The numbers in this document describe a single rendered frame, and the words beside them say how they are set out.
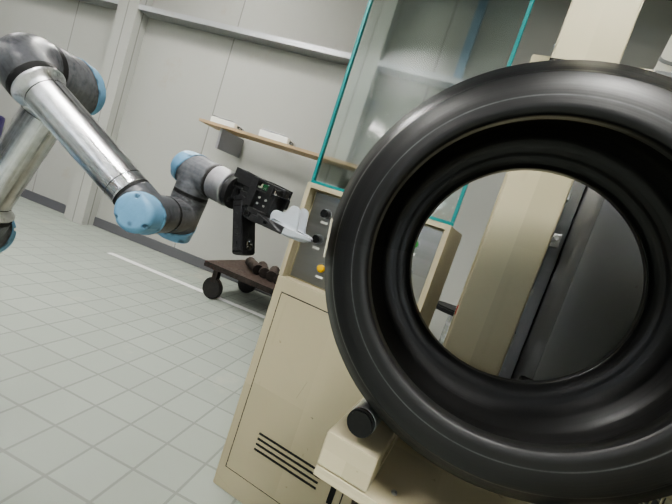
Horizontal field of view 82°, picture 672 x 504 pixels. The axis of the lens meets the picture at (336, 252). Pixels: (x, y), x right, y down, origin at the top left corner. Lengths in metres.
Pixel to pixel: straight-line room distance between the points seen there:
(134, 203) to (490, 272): 0.74
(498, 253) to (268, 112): 4.22
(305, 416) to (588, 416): 0.98
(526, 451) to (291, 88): 4.62
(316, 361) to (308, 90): 3.79
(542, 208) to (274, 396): 1.13
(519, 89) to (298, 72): 4.45
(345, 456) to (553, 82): 0.60
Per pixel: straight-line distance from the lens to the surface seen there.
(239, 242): 0.80
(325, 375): 1.46
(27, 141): 1.10
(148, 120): 5.77
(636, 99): 0.59
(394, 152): 0.58
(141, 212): 0.76
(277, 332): 1.52
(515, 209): 0.95
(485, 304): 0.95
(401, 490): 0.74
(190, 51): 5.70
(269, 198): 0.76
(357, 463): 0.68
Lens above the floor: 1.20
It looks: 6 degrees down
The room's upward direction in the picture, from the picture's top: 18 degrees clockwise
